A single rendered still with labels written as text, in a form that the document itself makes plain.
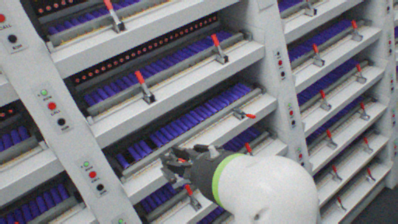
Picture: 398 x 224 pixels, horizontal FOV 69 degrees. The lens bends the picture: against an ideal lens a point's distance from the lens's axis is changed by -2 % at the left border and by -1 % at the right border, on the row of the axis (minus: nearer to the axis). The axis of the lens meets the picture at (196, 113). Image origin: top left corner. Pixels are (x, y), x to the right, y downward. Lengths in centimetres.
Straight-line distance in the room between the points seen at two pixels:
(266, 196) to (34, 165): 57
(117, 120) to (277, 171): 51
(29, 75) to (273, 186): 56
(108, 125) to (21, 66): 24
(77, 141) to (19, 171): 14
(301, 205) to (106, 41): 57
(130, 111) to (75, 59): 20
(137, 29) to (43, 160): 39
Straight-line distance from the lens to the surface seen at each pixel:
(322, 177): 157
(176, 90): 83
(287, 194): 36
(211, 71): 89
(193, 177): 53
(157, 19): 79
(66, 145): 76
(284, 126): 114
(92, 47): 74
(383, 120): 182
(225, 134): 95
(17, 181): 78
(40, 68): 72
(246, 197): 37
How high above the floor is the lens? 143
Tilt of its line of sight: 24 degrees down
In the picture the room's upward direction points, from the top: 20 degrees counter-clockwise
